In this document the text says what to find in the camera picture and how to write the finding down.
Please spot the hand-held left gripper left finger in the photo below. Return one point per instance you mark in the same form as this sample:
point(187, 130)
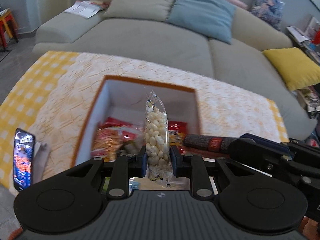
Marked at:
point(143, 163)

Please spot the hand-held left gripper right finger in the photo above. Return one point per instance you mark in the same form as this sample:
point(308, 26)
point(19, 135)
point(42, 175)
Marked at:
point(175, 163)

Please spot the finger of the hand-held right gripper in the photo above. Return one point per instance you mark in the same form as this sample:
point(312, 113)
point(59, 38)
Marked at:
point(282, 143)
point(257, 152)

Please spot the clear bag of white candies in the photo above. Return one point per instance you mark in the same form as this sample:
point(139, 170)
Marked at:
point(156, 135)

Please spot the dark red snack packet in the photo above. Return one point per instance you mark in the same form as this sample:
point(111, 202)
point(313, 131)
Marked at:
point(177, 127)

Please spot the red sausage stick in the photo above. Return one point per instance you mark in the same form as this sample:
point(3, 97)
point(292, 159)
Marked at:
point(207, 142)

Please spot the prawn stick snack packet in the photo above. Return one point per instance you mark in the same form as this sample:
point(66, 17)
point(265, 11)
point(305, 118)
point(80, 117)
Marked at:
point(107, 140)

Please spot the orange cardboard box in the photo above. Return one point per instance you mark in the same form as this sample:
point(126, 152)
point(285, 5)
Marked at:
point(125, 90)

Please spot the printed tote bag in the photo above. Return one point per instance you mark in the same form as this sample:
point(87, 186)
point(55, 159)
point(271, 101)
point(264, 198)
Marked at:
point(310, 100)

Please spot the white lace tablecloth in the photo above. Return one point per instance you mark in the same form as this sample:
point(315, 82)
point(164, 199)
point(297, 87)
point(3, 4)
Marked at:
point(225, 105)

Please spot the yellow cushion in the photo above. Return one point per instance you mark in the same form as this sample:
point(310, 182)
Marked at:
point(292, 67)

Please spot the white phone stand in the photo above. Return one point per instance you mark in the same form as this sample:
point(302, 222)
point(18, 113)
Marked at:
point(42, 160)

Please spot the pile of books and magazines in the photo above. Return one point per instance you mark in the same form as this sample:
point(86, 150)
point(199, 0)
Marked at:
point(307, 40)

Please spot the black smartphone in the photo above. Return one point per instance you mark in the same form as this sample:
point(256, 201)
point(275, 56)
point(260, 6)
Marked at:
point(23, 160)

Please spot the beige sofa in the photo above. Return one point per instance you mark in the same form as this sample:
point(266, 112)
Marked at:
point(150, 40)

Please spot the printed figure cushion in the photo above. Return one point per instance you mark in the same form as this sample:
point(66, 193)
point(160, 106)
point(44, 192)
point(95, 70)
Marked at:
point(267, 7)

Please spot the blue cushion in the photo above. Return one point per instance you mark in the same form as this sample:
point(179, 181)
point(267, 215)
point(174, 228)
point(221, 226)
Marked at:
point(200, 15)

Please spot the beige cushion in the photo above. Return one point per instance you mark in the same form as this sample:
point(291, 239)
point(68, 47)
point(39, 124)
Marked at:
point(142, 0)

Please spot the white booklet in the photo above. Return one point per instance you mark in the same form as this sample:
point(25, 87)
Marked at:
point(82, 8)

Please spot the red and yellow stool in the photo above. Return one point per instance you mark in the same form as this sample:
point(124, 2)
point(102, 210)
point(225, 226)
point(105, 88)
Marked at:
point(7, 20)

